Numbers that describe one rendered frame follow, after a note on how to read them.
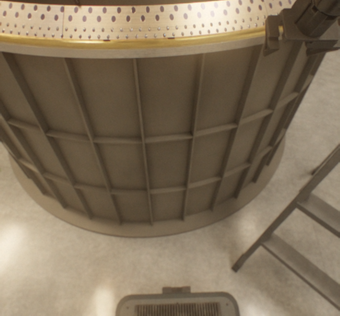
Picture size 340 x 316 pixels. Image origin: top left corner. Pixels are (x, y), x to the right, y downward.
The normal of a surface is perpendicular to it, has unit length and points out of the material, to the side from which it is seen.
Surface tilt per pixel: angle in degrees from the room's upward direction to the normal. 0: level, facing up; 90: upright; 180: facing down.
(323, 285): 0
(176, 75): 90
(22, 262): 0
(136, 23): 43
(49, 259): 0
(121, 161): 90
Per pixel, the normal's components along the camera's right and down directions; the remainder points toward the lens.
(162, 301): 0.01, -0.65
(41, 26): -0.10, 0.03
